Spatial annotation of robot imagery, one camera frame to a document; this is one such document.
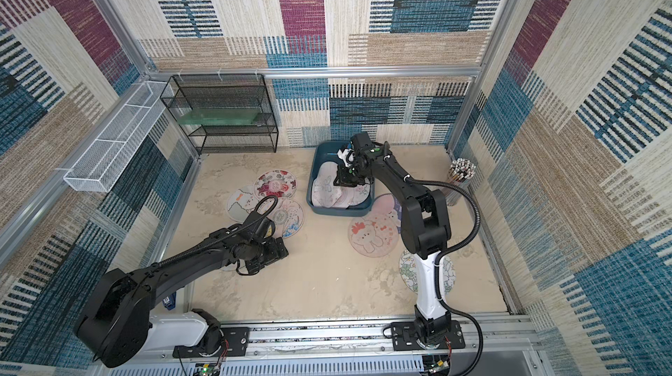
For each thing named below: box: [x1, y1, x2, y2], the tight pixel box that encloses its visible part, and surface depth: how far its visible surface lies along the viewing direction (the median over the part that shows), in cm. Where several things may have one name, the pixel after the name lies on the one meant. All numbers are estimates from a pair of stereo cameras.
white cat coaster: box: [226, 185, 259, 223], surface depth 105 cm
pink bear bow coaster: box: [347, 211, 400, 258], surface depth 96 cm
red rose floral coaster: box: [253, 168, 298, 201], surface depth 110 cm
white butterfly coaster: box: [311, 161, 343, 208], surface depth 99 cm
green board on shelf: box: [176, 108, 262, 126], surface depth 103 cm
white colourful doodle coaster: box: [273, 199, 304, 239], surface depth 101 cm
